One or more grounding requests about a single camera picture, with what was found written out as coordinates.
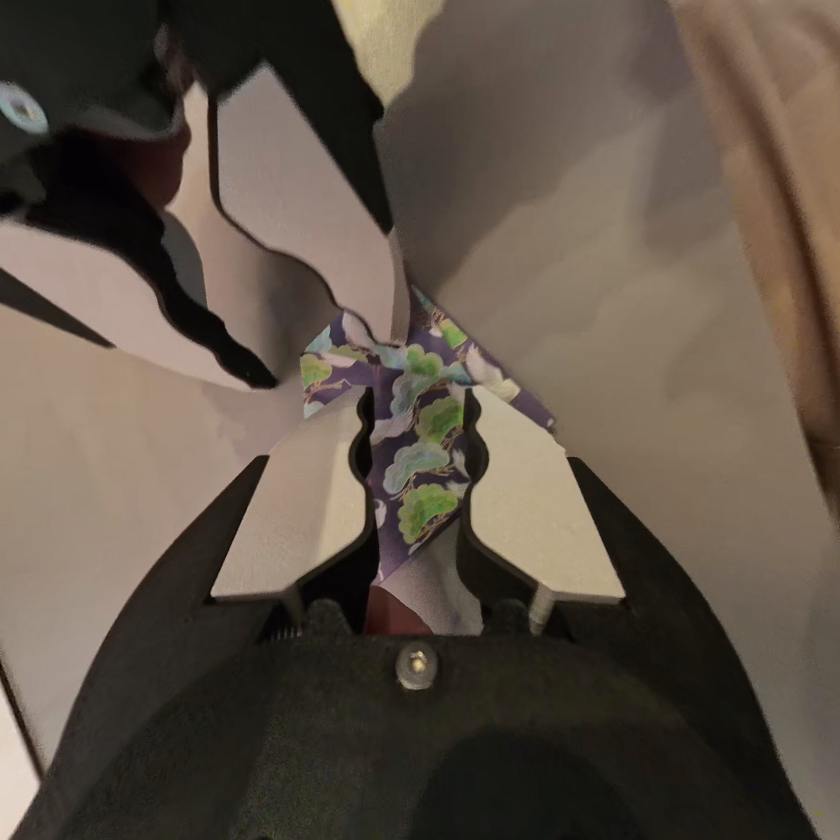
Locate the beige cloth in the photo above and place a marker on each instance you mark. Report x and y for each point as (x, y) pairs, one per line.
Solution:
(781, 197)

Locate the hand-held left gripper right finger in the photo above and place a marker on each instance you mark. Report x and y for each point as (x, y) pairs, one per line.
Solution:
(544, 518)

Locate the purple crane patterned origami paper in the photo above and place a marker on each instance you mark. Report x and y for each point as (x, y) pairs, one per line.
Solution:
(420, 420)

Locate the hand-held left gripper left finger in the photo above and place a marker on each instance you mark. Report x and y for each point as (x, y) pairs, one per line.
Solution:
(289, 518)

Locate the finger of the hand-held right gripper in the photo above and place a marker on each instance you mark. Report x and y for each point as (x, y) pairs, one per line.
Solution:
(85, 295)
(295, 197)

